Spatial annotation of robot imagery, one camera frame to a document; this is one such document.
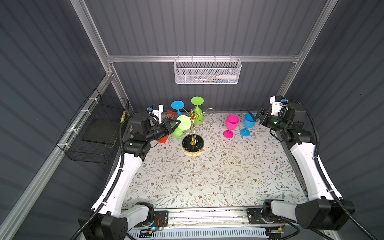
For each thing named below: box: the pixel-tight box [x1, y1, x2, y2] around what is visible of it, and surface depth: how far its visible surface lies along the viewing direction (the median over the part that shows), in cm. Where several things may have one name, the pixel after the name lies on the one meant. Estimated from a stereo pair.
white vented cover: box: [127, 228, 269, 239], surface depth 72 cm
